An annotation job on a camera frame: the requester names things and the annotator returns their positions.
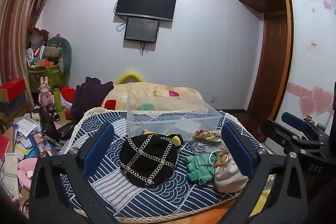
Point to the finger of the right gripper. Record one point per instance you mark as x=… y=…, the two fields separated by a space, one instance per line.
x=293 y=121

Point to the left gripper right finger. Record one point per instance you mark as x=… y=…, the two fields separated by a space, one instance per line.
x=287 y=200

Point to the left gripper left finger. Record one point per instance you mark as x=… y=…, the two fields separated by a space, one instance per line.
x=48 y=200

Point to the cream drawstring pouch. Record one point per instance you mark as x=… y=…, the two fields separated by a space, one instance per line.
x=227 y=177

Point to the green knitted glove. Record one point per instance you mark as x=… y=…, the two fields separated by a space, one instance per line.
x=200 y=168

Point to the floral fabric scrunchie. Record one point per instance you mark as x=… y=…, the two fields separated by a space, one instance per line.
x=208 y=135

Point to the black hat with chain pattern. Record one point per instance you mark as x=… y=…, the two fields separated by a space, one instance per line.
x=149 y=159

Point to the clear plastic storage box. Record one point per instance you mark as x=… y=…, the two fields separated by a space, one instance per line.
x=166 y=116

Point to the pink plush slipper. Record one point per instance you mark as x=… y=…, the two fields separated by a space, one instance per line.
x=25 y=171

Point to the wooden wardrobe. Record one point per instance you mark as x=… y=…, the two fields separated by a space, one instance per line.
x=296 y=72

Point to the colourful checkered book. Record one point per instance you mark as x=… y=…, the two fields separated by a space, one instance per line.
x=41 y=144

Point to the blue white patterned tablecloth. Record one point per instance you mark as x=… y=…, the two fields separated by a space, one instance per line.
x=175 y=198

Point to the silver grey glitter fabric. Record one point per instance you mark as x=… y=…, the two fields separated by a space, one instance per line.
x=198 y=147

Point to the green bottle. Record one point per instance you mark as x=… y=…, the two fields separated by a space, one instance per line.
x=57 y=99

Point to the pink bunny toy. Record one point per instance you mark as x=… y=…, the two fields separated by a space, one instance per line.
x=45 y=96

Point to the red cloth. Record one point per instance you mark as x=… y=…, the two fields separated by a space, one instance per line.
x=68 y=93

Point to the dark purple garment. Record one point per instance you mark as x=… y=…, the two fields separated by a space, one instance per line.
x=89 y=94

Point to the red box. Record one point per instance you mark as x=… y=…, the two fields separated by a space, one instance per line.
x=10 y=90

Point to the beige patchwork blanket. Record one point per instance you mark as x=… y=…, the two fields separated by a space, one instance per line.
x=117 y=98

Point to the yellow plush headrest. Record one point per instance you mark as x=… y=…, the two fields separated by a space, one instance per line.
x=129 y=77

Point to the grey green plush pillow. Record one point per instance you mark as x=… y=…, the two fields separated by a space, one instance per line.
x=58 y=49

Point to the striped brown curtain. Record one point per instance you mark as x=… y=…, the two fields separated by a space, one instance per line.
x=18 y=17

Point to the small wall monitor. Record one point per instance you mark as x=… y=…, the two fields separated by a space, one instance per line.
x=141 y=30

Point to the large wall television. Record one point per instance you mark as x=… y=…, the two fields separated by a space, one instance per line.
x=156 y=9

